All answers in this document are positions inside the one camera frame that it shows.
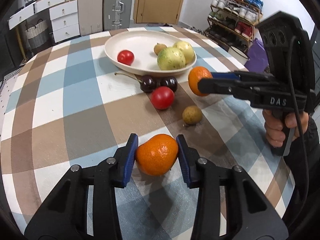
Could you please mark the dark cherry with stem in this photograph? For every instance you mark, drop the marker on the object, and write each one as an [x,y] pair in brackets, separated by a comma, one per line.
[147,83]

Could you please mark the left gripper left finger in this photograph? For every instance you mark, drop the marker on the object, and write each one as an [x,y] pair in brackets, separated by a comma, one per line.
[82,205]

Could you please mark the red cherry tomato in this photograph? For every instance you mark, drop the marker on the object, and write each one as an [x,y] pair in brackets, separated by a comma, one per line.
[162,98]
[126,57]

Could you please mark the purple bag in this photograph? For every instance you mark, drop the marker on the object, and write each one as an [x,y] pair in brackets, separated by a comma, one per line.
[258,60]

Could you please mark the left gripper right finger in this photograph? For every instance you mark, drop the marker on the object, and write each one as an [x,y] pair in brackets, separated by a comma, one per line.
[230,205]

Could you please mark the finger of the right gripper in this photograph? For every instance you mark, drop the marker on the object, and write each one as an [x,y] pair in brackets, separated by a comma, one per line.
[230,75]
[224,86]

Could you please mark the yellow-green passion fruit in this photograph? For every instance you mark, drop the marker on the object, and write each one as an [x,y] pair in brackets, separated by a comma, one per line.
[186,49]

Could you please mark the white enamel bucket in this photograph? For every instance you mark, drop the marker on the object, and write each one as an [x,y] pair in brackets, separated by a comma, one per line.
[238,54]

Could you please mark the white drawer desk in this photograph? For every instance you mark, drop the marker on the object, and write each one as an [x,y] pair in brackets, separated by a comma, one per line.
[62,17]

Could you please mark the wooden door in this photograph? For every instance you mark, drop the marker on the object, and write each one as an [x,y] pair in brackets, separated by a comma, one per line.
[157,11]

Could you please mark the checkered tablecloth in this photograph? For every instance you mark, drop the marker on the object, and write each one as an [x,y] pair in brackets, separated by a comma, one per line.
[68,107]

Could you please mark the wooden shoe rack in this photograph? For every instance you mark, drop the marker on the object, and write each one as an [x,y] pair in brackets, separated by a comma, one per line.
[231,23]

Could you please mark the cream oval plate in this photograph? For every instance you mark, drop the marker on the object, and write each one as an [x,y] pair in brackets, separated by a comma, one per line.
[141,44]

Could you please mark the dotted floor rug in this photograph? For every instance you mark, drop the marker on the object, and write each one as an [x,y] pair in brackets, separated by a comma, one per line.
[7,83]

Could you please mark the person's right hand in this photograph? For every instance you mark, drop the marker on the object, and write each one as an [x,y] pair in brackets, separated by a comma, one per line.
[274,128]

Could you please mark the woven laundry basket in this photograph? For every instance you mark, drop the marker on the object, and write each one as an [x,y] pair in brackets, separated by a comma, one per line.
[37,35]

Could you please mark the silver suitcase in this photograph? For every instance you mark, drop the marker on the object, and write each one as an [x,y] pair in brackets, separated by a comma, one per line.
[116,14]

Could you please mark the beige suitcase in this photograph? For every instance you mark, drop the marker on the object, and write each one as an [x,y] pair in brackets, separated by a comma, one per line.
[90,13]

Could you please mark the orange mandarin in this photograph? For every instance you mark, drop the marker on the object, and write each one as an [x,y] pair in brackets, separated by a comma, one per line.
[194,77]
[157,156]

